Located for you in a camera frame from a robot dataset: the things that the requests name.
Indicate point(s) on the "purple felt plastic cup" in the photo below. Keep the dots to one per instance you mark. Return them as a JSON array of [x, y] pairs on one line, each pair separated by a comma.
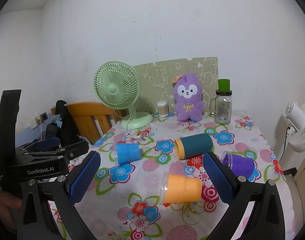
[[240, 165]]

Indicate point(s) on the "orange felt plastic cup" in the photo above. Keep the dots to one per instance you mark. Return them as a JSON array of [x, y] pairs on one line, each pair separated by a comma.
[[176, 189]]

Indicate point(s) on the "purple plush bunny toy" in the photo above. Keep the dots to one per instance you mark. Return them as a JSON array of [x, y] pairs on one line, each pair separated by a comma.
[[187, 94]]

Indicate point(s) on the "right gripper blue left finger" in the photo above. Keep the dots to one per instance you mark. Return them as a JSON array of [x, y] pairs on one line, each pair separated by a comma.
[[81, 176]]

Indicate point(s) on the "floral tablecloth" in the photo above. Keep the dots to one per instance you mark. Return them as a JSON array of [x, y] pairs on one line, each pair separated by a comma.
[[147, 188]]

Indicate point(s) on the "green patterned foam mat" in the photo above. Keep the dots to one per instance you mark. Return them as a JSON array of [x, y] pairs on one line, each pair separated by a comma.
[[156, 81]]

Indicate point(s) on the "glass mason jar mug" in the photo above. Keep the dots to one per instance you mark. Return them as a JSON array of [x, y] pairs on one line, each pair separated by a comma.
[[221, 107]]

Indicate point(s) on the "blue felt plastic cup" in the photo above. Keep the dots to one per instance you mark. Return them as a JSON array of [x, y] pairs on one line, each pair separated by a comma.
[[126, 153]]

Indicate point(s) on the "white standing fan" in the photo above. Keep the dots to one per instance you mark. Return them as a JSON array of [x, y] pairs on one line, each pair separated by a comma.
[[295, 115]]

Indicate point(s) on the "green desk fan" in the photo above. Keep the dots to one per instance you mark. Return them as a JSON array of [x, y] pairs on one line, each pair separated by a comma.
[[117, 85]]

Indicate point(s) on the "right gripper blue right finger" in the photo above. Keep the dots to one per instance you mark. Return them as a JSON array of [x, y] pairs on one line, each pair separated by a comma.
[[221, 177]]

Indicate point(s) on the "person's left hand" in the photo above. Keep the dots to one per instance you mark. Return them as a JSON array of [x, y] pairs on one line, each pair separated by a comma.
[[7, 202]]

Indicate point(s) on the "cotton swab container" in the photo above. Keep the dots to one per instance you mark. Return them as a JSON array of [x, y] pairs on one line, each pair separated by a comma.
[[162, 109]]

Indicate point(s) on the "teal and yellow tumbler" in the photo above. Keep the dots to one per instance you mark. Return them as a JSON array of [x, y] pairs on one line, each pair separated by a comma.
[[193, 146]]

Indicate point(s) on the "wooden chair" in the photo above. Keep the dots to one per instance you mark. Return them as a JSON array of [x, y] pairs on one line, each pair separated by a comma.
[[85, 119]]

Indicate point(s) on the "green cup on jar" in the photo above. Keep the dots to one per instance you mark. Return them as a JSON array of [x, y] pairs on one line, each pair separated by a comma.
[[224, 85]]

